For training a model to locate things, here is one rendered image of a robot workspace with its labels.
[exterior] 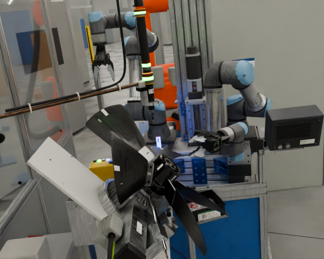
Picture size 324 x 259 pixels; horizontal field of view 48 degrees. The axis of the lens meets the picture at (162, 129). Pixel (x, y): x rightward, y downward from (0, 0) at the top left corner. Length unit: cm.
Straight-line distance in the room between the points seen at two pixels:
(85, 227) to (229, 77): 95
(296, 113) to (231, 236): 79
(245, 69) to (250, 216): 84
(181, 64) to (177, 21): 26
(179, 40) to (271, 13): 123
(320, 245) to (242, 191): 120
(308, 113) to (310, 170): 192
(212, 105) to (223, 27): 148
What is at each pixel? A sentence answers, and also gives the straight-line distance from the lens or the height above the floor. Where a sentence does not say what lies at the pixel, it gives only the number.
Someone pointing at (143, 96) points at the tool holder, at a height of 149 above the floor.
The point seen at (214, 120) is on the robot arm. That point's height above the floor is 124.
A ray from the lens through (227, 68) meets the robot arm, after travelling 183.
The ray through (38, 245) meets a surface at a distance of 161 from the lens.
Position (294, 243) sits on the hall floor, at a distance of 312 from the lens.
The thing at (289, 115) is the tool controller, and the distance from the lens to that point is 194.
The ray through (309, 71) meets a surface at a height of 114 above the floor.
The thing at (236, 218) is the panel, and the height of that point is 65.
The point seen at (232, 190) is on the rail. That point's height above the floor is 84.
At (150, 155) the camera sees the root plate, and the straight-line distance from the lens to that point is 150.
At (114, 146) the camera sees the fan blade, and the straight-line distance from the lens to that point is 120.
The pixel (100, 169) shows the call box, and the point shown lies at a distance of 194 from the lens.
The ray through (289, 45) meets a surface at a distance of 344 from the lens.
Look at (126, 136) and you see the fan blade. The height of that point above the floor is 134.
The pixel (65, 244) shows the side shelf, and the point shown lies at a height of 86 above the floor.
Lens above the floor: 181
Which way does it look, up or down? 18 degrees down
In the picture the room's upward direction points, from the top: 7 degrees counter-clockwise
